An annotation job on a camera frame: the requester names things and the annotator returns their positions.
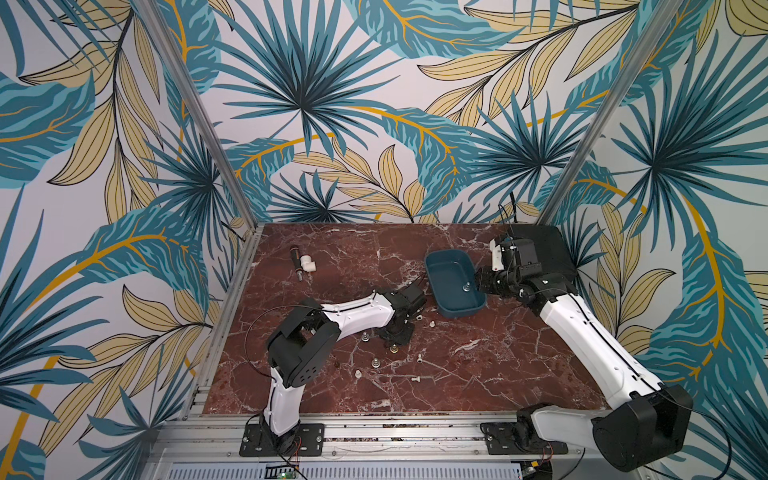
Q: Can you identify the teal plastic storage box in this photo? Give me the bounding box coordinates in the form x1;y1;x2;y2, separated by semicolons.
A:
425;249;487;319

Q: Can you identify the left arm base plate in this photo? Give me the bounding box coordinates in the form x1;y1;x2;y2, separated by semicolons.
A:
238;423;325;458

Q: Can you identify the black plastic tool case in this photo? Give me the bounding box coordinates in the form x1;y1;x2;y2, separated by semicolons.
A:
509;223;578;283

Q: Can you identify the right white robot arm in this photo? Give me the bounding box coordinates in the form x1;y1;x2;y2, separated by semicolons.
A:
475;235;693;472

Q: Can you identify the black orange screwdriver handle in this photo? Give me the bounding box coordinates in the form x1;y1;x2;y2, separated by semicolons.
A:
290;245;303;281

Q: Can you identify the white pipe elbow fitting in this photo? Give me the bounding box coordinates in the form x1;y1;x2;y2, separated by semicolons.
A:
300;255;317;273

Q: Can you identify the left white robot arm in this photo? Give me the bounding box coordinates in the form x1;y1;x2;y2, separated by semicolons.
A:
262;283;426;442

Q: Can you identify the aluminium frame rail front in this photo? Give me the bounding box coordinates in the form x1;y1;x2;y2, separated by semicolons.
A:
140;411;626;479

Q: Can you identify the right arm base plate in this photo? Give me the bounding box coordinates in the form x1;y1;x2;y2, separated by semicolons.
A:
480;422;569;459

